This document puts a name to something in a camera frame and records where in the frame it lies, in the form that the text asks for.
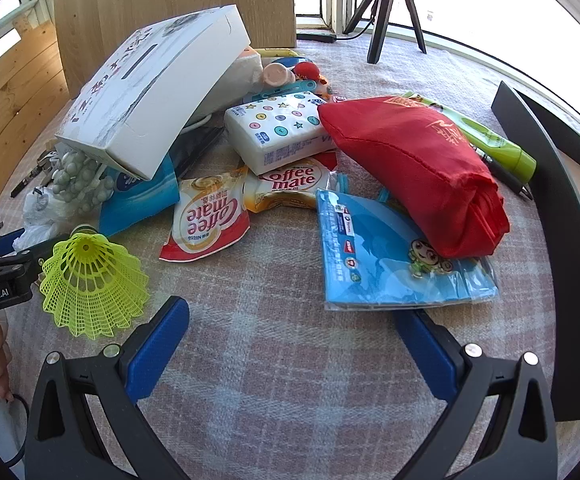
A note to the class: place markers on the pine wood panel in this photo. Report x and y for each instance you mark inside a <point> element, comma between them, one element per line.
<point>5,110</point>

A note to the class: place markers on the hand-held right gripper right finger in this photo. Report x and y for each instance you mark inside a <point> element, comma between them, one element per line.
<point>429,355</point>

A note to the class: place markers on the black pouch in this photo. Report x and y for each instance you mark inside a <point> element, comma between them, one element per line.
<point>197,147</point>

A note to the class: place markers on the coffee creamer sachet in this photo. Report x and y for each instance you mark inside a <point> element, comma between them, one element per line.
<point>205,220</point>
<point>290,180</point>

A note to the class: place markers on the beige bottle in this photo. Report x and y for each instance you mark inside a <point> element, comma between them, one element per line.
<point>276,75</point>

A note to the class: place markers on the black power strip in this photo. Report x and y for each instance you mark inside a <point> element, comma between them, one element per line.
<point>317,37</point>

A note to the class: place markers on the white cardboard box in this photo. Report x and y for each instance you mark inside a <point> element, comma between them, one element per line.
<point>160,80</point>

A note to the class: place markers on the white plastic bag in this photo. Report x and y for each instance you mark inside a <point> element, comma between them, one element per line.
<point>40,210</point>

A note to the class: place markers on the red ball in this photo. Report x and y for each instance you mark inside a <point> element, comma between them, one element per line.
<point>307,70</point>

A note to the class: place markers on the teal plastic clip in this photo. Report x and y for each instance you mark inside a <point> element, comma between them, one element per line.
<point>280,91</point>

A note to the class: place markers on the orange toy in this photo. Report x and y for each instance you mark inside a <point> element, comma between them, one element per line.
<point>324,89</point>

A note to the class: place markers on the blue tissue pack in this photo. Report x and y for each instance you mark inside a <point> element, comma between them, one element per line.
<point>140,200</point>

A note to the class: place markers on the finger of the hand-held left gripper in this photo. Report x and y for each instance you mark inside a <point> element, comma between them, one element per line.
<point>7,242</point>
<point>45,251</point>

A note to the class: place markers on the black tripod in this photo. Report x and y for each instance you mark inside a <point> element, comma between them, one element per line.
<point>384,10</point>

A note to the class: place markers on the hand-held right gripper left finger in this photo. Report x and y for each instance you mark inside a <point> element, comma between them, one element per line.
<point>157,347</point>

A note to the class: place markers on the black pen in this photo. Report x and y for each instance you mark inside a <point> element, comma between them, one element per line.
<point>507,177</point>

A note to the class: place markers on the green marker tube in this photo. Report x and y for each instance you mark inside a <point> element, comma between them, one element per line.
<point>514,160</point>

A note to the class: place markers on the red cloth bag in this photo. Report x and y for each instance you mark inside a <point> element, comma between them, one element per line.
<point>419,160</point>

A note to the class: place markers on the yellow toothbrush pack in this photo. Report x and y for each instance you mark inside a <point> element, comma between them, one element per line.
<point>277,52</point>

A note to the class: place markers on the metal carabiner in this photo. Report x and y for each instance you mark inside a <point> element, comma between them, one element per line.
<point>45,162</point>

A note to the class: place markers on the blue cartoon packet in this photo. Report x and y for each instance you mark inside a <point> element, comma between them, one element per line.
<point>369,250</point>

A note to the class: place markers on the black container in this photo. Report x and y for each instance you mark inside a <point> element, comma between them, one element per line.
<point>519,110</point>

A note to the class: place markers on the plaid blanket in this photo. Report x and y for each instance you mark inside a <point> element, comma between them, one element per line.
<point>270,360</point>

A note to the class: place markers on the yellow-green plastic shuttlecock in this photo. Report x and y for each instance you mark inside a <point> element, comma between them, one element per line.
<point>95,280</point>

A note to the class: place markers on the star print tissue pack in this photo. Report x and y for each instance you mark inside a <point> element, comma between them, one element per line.
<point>280,130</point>

